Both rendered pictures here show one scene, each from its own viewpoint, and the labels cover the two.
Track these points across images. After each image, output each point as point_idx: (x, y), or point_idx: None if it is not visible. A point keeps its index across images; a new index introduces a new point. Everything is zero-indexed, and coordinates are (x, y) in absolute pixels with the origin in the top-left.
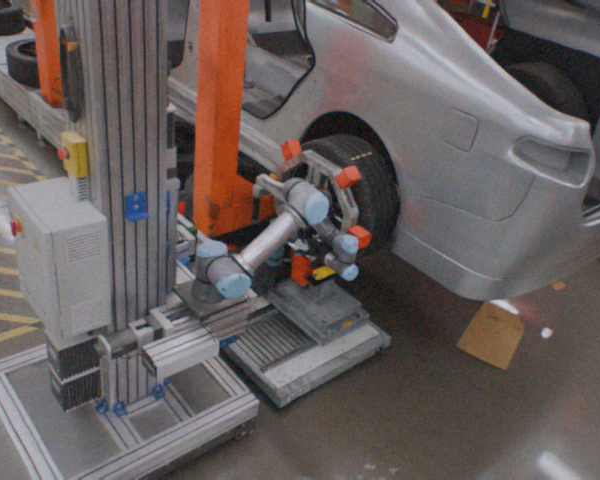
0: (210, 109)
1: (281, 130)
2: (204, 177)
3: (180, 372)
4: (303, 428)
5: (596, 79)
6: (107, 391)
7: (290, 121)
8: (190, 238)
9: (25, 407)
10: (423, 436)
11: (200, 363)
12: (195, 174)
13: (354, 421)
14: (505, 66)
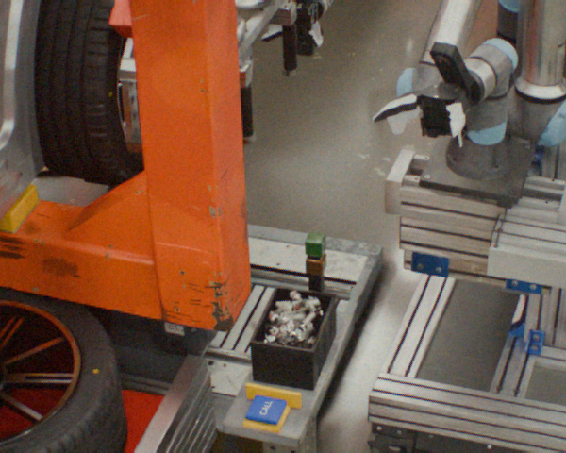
0: (229, 7)
1: None
2: (234, 175)
3: (491, 295)
4: (388, 235)
5: None
6: None
7: None
8: (409, 152)
9: None
10: (281, 151)
11: (452, 289)
12: (221, 206)
13: (323, 203)
14: None
